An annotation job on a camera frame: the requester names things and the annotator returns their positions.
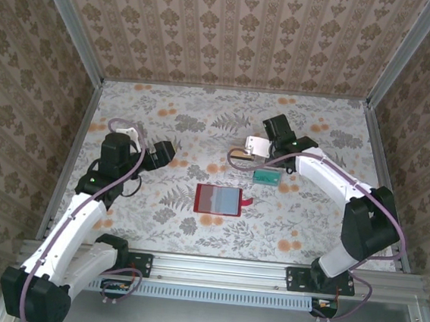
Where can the gold card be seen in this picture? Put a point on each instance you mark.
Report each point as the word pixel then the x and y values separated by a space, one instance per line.
pixel 240 156

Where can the red tray with blue pad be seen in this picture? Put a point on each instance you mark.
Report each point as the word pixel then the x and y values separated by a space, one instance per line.
pixel 219 200

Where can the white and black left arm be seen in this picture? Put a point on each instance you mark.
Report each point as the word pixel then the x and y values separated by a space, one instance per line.
pixel 79 224

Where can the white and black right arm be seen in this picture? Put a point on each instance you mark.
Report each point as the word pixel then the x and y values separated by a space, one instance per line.
pixel 320 171

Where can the teal card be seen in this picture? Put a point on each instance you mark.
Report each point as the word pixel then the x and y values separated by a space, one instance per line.
pixel 268 177

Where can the transparent plastic card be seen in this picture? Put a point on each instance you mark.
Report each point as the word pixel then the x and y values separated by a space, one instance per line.
pixel 238 172

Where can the small connector board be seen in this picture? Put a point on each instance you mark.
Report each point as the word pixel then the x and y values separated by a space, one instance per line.
pixel 117 288
pixel 325 305

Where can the aluminium table side rail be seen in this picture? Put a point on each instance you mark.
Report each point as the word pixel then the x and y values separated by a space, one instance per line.
pixel 381 165
pixel 80 133

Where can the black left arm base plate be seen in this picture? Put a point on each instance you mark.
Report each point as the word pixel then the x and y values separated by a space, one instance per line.
pixel 142 266

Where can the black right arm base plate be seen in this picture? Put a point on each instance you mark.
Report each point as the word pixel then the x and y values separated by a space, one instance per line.
pixel 296 281

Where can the aluminium frame post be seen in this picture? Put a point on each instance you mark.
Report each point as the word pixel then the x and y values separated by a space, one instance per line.
pixel 404 53
pixel 72 25

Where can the wide aluminium base rail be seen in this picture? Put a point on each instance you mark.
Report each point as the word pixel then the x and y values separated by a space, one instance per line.
pixel 219 270

